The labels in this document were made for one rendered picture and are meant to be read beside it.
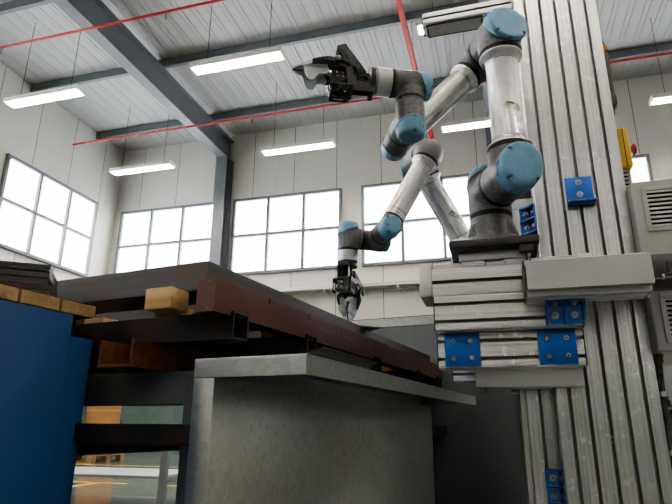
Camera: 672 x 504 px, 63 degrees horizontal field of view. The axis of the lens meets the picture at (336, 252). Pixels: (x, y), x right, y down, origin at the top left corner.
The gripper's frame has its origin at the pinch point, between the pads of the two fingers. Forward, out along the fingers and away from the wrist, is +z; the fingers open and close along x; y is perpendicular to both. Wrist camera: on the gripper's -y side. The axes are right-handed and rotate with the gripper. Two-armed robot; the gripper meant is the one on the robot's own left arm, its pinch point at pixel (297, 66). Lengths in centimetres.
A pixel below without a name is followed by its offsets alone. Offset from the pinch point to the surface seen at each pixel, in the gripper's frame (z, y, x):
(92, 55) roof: 317, -682, 742
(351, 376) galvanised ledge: -9, 82, -15
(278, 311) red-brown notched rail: 3, 66, 1
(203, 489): 14, 100, -17
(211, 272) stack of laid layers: 16, 63, -11
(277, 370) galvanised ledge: 5, 84, -26
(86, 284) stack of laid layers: 42, 60, 5
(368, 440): -23, 87, 36
